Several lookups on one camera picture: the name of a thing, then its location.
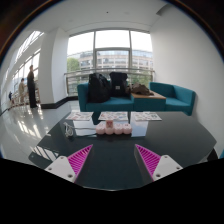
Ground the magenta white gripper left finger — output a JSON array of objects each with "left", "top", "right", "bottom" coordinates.
[{"left": 46, "top": 145, "right": 92, "bottom": 183}]

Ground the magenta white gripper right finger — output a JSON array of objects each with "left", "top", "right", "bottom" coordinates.
[{"left": 134, "top": 144, "right": 182, "bottom": 181}]

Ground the right printed paper sheet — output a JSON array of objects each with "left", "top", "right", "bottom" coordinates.
[{"left": 134, "top": 112, "right": 161, "bottom": 121}]

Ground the printed paper sheet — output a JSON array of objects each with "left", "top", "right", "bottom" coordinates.
[
  {"left": 66, "top": 112, "right": 93, "bottom": 121},
  {"left": 134, "top": 112, "right": 161, "bottom": 121},
  {"left": 99, "top": 112, "right": 128, "bottom": 121}
]

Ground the left printed paper sheet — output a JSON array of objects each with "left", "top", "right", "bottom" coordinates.
[{"left": 66, "top": 112, "right": 93, "bottom": 121}]

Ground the pink power strip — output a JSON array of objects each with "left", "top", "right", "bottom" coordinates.
[{"left": 96, "top": 123, "right": 132, "bottom": 135}]

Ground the middle printed paper sheet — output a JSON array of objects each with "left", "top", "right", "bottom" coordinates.
[{"left": 99, "top": 112, "right": 128, "bottom": 121}]

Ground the teal sofa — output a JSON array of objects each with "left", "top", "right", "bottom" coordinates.
[{"left": 78, "top": 82, "right": 196, "bottom": 116}]

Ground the wooden side table top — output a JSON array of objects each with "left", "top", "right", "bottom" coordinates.
[{"left": 131, "top": 91, "right": 166, "bottom": 100}]

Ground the large black backpack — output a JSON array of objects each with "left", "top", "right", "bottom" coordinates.
[{"left": 88, "top": 73, "right": 110, "bottom": 103}]

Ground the black backpack with label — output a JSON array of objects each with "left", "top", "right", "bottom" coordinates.
[{"left": 110, "top": 72, "right": 127, "bottom": 97}]

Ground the metal window railing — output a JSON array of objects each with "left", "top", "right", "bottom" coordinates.
[{"left": 65, "top": 67, "right": 154, "bottom": 96}]

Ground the person in beige clothes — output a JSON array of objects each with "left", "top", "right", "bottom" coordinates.
[{"left": 18, "top": 78, "right": 25, "bottom": 104}]

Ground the person in black clothes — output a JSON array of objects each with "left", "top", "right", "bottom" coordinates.
[{"left": 27, "top": 65, "right": 38, "bottom": 108}]

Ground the white charger cable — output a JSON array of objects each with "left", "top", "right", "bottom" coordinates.
[{"left": 62, "top": 121, "right": 98, "bottom": 139}]

